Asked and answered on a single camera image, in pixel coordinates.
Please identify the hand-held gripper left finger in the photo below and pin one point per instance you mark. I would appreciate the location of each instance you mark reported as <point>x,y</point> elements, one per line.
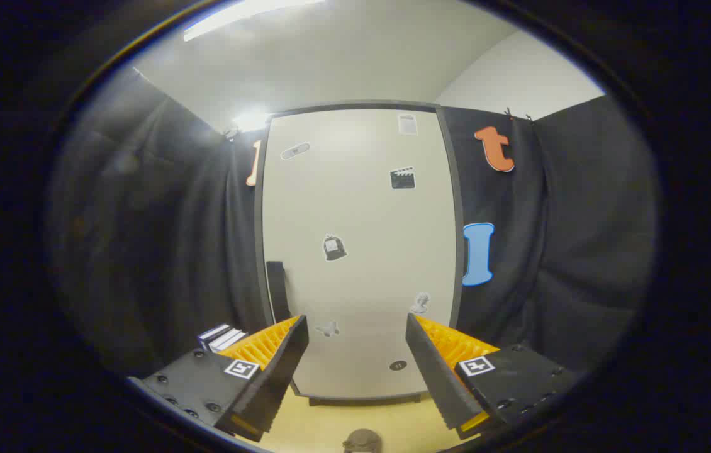
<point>283,365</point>

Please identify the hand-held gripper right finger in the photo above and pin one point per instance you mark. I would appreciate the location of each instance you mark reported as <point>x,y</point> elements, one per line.
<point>431,365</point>

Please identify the brown fuzzy shoe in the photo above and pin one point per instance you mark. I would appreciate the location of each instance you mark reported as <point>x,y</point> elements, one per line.
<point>362,441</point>

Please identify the grey shoe cabinet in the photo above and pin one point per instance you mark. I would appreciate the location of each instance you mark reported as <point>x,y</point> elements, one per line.
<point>258,251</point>

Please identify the cream shoe cabinet door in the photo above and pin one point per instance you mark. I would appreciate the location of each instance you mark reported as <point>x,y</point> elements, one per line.
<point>362,214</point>

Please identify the stack of books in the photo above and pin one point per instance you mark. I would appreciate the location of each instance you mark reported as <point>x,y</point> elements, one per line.
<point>223,338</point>

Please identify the black backdrop cloth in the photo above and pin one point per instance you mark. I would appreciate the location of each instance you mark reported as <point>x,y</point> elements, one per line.
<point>160,239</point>

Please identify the ceiling light strip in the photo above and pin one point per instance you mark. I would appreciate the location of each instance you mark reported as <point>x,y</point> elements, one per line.
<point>248,14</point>
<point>251,120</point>

